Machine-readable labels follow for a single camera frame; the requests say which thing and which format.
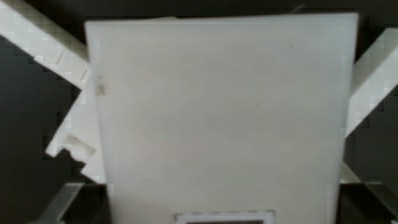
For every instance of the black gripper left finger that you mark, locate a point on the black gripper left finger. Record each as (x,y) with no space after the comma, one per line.
(79,205)

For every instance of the white cabinet door panel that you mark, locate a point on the white cabinet door panel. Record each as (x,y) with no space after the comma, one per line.
(221,93)

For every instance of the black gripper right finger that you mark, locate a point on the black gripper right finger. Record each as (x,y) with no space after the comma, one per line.
(369,204)

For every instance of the white cabinet body box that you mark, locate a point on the white cabinet body box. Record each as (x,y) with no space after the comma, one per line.
(77,137)

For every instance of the white L-shaped fence frame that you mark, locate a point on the white L-shaped fence frame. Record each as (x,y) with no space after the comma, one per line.
(60,53)

